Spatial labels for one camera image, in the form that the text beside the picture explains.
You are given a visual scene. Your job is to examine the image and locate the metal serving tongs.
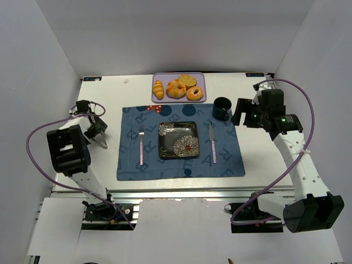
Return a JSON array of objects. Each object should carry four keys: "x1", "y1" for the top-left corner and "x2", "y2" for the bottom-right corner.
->
[{"x1": 92, "y1": 132, "x2": 108, "y2": 149}]

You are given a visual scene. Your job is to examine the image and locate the striped long bread roll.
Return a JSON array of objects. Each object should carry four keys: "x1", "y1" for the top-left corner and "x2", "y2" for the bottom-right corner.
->
[{"x1": 152, "y1": 80, "x2": 164, "y2": 100}]

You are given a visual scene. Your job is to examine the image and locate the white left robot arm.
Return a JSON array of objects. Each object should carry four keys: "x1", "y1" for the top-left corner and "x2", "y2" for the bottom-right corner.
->
[{"x1": 47, "y1": 100, "x2": 111, "y2": 206}]

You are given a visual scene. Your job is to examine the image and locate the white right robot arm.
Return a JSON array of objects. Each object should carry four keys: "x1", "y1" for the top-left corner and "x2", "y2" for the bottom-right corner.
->
[{"x1": 230, "y1": 89, "x2": 344, "y2": 233}]

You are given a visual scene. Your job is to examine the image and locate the brown sliced bread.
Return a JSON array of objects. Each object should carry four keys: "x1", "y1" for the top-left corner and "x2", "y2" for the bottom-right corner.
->
[{"x1": 178, "y1": 74, "x2": 197, "y2": 90}]

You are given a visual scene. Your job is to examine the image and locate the striped round croissant bread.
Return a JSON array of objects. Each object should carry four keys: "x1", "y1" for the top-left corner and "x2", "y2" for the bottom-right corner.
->
[{"x1": 166, "y1": 79, "x2": 186, "y2": 99}]

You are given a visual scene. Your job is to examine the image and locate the lavender bread tray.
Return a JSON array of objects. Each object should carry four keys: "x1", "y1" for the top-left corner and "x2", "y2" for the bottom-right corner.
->
[{"x1": 151, "y1": 71, "x2": 207, "y2": 103}]

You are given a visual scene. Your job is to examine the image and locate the dark green mug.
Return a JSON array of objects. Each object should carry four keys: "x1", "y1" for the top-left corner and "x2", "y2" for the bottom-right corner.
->
[{"x1": 212, "y1": 97, "x2": 232, "y2": 121}]

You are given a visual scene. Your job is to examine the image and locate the blue letter-print placemat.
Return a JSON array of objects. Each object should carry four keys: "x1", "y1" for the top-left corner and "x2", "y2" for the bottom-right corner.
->
[{"x1": 117, "y1": 104, "x2": 245, "y2": 181}]

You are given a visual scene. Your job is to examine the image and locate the glazed orange donut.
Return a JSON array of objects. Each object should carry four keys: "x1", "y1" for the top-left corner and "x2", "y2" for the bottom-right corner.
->
[{"x1": 186, "y1": 86, "x2": 204, "y2": 101}]

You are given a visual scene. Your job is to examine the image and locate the black floral square plate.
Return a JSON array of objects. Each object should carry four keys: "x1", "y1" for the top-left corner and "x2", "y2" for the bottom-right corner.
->
[{"x1": 158, "y1": 122, "x2": 200, "y2": 160}]

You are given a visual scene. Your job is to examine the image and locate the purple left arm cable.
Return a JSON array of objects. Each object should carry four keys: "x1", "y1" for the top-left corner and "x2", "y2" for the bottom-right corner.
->
[{"x1": 26, "y1": 102, "x2": 136, "y2": 230}]

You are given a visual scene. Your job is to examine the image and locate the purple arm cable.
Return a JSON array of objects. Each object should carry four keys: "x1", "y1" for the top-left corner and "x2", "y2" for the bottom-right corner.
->
[
  {"x1": 26, "y1": 102, "x2": 136, "y2": 230},
  {"x1": 230, "y1": 78, "x2": 315, "y2": 227}
]

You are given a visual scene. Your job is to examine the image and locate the knife with pink handle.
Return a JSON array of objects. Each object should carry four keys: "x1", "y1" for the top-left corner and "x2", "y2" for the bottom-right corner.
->
[{"x1": 208, "y1": 122, "x2": 217, "y2": 164}]

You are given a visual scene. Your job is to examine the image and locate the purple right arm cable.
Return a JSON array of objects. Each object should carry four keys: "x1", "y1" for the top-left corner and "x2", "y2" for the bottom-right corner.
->
[{"x1": 230, "y1": 78, "x2": 315, "y2": 227}]

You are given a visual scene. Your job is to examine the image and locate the fork with pink handle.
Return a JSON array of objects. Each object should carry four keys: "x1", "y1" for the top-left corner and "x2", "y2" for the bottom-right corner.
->
[{"x1": 139, "y1": 125, "x2": 145, "y2": 166}]

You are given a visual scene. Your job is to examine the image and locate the aluminium table edge rail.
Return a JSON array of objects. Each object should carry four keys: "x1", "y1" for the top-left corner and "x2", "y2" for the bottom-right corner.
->
[{"x1": 51, "y1": 186, "x2": 294, "y2": 199}]

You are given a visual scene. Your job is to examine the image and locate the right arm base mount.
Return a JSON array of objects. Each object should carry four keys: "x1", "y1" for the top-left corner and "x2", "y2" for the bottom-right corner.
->
[{"x1": 224, "y1": 200, "x2": 284, "y2": 234}]

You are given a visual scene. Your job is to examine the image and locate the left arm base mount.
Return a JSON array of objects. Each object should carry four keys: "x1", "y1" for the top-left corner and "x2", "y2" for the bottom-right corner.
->
[{"x1": 81, "y1": 201, "x2": 132, "y2": 231}]

